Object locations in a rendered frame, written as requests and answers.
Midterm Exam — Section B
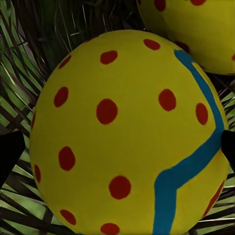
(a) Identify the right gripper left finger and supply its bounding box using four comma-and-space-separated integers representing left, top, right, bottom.
0, 130, 26, 189

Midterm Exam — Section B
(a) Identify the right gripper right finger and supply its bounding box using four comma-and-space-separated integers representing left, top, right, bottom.
221, 130, 235, 171

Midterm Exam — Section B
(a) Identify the wicker basket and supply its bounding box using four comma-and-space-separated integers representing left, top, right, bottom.
0, 0, 235, 235

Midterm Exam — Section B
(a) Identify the easter egg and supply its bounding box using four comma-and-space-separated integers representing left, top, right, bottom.
136, 0, 235, 75
29, 29, 230, 235

